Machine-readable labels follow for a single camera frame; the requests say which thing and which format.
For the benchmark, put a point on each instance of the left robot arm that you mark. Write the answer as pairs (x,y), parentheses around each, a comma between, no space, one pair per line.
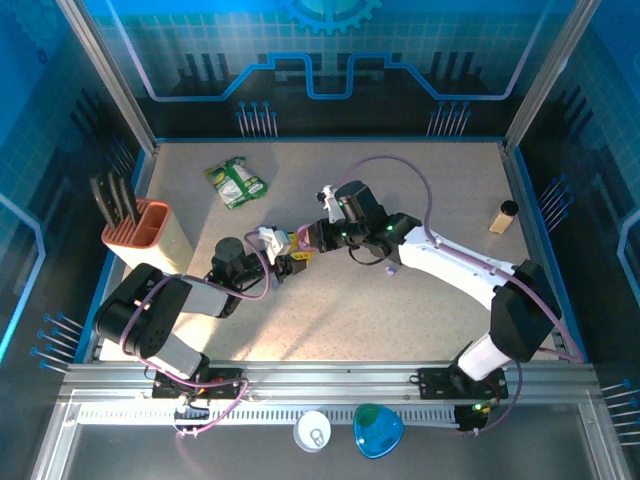
(150,310)

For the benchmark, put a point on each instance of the cream and orange knife block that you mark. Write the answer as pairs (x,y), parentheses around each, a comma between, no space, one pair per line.
(167,242)

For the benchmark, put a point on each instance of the green snack bag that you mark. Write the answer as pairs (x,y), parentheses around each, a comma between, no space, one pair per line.
(235,182)

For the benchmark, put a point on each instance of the spice bottle with black cap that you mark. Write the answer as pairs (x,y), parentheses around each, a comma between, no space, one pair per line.
(502,217)

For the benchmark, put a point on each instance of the white round cap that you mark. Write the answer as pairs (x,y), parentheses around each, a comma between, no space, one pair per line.
(312,431)

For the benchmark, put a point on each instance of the blue plastic container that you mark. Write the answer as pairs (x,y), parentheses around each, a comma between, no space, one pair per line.
(377,430)

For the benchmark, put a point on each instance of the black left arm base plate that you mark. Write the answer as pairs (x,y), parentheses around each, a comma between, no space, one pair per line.
(225,382)

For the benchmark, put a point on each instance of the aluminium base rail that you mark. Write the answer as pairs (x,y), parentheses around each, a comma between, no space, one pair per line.
(325,377)

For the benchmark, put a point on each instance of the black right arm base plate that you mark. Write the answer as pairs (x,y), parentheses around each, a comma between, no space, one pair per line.
(435,382)

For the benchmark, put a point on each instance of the aluminium frame post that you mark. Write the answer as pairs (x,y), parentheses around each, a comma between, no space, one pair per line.
(107,75)
(550,75)

